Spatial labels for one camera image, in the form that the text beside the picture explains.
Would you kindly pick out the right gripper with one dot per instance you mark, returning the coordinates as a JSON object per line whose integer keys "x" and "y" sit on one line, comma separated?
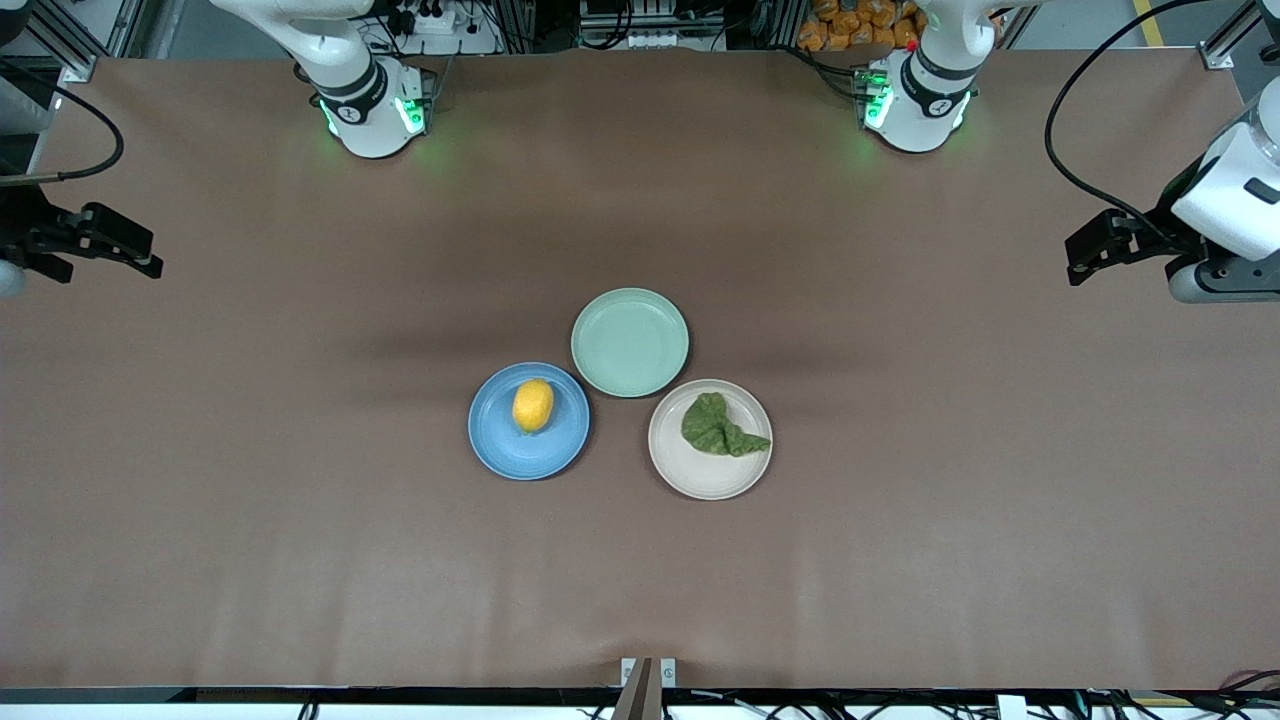
{"x": 22, "y": 232}

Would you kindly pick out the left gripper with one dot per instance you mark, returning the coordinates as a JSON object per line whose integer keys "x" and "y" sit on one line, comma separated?
{"x": 1166, "y": 226}

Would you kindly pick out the green lettuce leaf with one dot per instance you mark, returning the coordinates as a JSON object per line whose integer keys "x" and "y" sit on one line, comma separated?
{"x": 712, "y": 425}

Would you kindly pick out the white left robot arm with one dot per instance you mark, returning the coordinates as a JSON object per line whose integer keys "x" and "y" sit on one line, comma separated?
{"x": 925, "y": 110}

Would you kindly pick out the yellow lemon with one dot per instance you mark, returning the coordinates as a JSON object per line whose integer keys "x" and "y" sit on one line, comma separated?
{"x": 533, "y": 405}

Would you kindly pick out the pile of orange items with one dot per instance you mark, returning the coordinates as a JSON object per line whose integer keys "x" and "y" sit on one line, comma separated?
{"x": 860, "y": 25}

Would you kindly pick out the brown table cover sheet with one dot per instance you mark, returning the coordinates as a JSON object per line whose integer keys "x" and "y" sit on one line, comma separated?
{"x": 300, "y": 550}

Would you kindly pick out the white power strip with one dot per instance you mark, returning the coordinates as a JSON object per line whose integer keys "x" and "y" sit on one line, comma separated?
{"x": 440, "y": 25}

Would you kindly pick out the blue plate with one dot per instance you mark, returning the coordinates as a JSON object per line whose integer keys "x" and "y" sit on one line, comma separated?
{"x": 520, "y": 455}

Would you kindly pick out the beige plate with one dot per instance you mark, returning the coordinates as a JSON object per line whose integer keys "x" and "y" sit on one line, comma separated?
{"x": 700, "y": 470}

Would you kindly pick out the white paper tag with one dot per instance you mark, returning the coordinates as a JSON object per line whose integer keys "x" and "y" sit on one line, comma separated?
{"x": 1011, "y": 708}

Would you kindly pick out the mint green plate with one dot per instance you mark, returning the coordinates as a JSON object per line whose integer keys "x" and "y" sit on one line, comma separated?
{"x": 630, "y": 342}

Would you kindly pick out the aluminium frame profile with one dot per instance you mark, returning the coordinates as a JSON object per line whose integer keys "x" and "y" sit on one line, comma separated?
{"x": 1235, "y": 35}
{"x": 60, "y": 45}

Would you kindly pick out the small metal table bracket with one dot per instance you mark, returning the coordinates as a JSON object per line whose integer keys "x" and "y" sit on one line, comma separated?
{"x": 668, "y": 672}

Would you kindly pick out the grey camera pole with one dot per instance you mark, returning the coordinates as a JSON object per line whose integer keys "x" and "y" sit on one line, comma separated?
{"x": 637, "y": 700}

